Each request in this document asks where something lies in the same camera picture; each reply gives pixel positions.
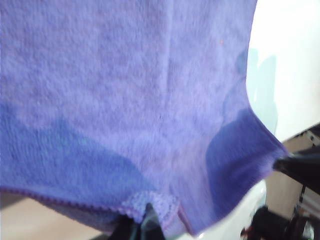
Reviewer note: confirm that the aluminium frame rail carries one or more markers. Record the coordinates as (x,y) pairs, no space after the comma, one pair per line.
(313,137)

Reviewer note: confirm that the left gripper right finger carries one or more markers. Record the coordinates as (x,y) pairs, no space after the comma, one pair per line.
(151,225)

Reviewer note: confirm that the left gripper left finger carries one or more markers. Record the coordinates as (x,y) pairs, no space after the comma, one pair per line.
(127,230)

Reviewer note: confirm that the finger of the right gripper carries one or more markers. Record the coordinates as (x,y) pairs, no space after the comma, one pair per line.
(302,165)

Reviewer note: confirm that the purple microfiber cloth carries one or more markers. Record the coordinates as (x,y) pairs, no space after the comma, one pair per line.
(100,87)

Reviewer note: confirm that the black machine base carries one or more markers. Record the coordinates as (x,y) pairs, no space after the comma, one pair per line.
(270,222)

